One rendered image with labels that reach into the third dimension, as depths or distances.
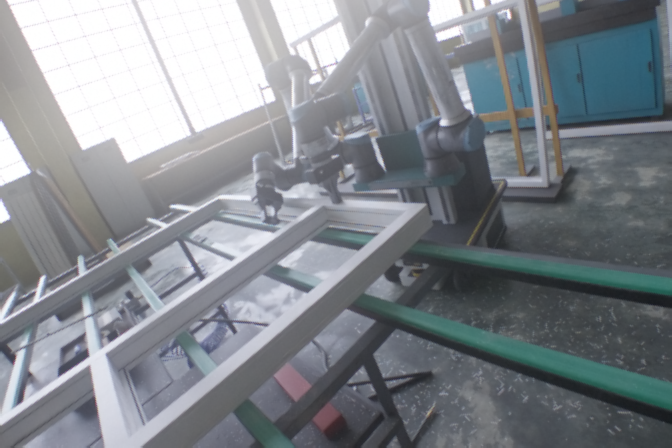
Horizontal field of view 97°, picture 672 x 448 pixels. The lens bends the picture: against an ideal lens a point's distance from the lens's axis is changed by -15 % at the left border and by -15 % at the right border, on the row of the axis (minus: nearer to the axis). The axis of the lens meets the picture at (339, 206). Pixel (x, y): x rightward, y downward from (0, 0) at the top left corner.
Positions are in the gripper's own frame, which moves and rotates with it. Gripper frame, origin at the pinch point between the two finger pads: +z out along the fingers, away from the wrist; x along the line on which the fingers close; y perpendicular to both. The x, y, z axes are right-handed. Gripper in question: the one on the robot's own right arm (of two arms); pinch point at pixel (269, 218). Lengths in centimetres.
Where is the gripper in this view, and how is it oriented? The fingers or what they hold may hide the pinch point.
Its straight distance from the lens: 138.1
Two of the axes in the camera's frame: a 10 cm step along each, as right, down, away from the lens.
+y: 6.5, -5.5, -5.2
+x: 7.3, 2.6, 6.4
